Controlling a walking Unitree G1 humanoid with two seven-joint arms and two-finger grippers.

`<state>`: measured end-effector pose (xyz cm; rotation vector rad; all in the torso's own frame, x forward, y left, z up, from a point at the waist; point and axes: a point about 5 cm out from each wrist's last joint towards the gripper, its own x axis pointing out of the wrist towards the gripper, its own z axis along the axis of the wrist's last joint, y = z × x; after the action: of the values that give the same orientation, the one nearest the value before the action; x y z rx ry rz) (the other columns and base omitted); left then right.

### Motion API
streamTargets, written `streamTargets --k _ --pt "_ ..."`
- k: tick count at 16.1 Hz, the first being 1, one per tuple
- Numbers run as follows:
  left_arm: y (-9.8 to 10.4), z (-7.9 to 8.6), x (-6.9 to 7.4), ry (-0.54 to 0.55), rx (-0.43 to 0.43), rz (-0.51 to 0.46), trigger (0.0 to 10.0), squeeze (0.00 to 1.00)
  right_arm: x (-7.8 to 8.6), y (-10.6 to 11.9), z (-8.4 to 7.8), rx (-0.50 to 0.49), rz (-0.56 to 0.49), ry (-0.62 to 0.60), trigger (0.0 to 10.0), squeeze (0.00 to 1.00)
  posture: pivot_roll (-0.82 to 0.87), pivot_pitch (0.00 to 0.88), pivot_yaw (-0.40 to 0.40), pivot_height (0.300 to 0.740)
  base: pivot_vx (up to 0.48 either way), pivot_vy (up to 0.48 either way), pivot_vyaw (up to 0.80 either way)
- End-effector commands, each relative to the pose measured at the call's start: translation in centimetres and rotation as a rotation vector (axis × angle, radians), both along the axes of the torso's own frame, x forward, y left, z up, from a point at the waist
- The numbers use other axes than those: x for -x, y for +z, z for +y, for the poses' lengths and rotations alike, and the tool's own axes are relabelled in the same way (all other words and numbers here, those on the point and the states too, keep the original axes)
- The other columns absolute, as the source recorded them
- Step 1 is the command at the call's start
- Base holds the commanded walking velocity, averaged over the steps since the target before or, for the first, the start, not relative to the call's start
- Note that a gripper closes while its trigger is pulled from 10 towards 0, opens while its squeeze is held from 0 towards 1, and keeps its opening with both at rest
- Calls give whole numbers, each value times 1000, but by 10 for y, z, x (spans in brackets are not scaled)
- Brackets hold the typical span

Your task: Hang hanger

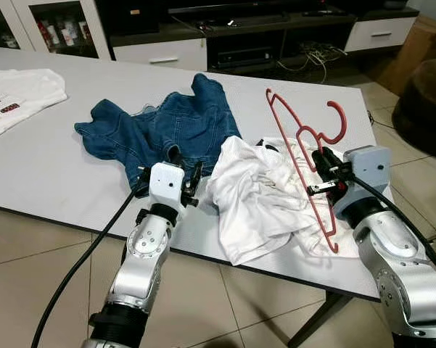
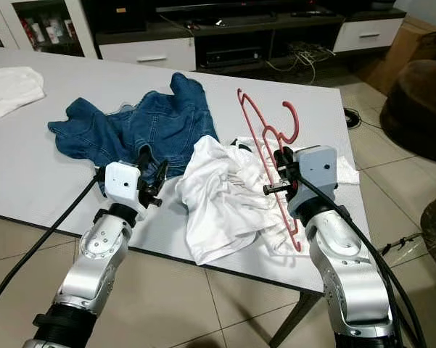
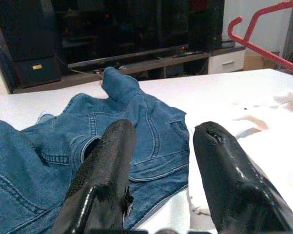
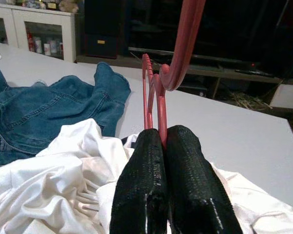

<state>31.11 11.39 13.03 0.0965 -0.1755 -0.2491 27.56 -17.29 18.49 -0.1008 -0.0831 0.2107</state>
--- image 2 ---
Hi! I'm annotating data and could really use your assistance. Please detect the blue denim shorts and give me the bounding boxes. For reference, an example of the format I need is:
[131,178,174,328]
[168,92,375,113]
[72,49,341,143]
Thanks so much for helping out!
[47,71,220,178]

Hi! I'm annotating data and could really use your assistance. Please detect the red plastic clothes hanger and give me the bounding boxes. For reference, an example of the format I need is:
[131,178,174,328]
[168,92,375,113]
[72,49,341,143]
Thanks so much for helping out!
[236,87,305,253]

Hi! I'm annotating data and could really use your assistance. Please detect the white printed t-shirt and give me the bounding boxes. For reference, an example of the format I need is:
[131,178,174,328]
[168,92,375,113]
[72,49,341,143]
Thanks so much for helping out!
[174,134,360,265]

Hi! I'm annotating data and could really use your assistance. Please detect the wide white drawer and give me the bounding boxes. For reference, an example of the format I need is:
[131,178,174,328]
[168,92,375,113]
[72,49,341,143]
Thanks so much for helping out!
[99,38,197,71]

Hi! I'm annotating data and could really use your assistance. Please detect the black set-top box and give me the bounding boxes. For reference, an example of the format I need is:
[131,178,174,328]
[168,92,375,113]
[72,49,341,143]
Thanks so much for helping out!
[205,47,263,70]

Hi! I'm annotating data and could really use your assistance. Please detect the small metal floor tool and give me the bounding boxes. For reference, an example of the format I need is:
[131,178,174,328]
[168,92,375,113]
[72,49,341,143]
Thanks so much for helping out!
[377,233,421,254]

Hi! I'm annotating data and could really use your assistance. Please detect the dark table leg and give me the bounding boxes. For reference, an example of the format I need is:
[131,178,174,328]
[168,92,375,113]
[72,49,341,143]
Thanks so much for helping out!
[268,290,324,348]

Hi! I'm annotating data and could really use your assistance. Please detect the dark tv stand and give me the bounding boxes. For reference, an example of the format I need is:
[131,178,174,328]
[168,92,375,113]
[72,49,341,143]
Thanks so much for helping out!
[83,4,407,73]

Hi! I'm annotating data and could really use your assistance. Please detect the white display cabinet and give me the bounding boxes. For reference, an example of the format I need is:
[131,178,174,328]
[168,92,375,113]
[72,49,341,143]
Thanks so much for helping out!
[0,0,100,55]

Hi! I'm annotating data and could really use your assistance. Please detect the small white drawer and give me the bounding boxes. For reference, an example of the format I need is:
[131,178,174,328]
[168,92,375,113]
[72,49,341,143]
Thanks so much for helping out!
[334,17,406,53]

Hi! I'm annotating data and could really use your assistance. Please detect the white folded garment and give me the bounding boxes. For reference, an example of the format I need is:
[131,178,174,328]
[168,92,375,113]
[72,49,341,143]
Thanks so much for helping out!
[0,65,46,125]

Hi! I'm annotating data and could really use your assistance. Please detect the brown cardboard box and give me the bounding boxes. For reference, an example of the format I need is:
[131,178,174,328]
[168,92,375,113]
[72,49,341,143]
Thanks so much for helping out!
[355,16,436,91]

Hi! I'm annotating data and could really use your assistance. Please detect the black television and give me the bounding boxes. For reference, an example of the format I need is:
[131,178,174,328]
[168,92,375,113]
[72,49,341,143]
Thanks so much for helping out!
[156,0,295,15]

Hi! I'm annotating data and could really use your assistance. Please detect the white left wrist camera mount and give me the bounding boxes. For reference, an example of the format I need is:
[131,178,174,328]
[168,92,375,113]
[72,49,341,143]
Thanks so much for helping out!
[104,161,144,205]

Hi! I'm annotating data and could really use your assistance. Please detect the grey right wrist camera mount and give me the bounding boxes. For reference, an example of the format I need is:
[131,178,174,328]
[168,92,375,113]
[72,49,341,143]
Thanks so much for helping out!
[288,145,338,217]

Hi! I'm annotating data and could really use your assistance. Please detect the tangled white cables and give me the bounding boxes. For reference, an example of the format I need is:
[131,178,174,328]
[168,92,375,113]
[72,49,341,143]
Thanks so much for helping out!
[265,40,338,84]

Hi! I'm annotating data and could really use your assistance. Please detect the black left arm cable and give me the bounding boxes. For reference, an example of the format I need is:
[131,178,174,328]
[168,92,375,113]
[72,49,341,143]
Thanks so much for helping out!
[0,168,108,320]

